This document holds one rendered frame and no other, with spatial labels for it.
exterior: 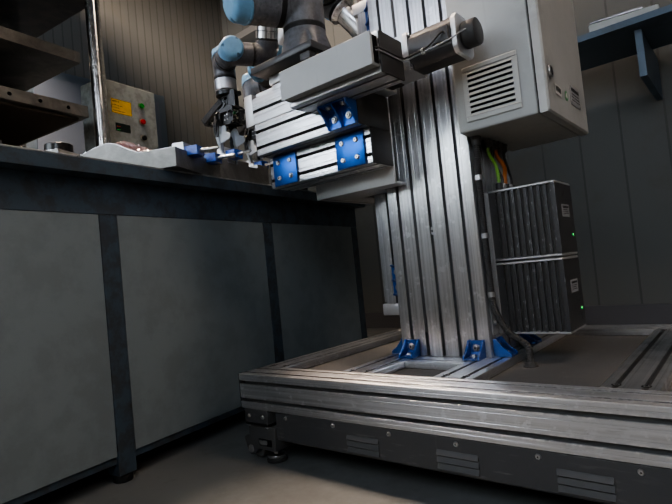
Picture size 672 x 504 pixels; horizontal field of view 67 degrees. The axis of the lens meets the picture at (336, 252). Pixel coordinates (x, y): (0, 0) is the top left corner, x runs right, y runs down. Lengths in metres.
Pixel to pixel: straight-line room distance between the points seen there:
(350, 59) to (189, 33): 4.33
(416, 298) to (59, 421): 0.89
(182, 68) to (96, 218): 3.88
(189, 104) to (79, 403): 4.00
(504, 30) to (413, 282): 0.63
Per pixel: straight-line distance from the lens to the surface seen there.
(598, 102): 3.45
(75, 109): 2.48
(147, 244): 1.47
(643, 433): 0.91
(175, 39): 5.26
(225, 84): 1.84
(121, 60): 4.85
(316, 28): 1.46
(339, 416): 1.17
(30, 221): 1.31
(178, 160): 1.47
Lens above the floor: 0.47
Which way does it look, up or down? 2 degrees up
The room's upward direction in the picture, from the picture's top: 6 degrees counter-clockwise
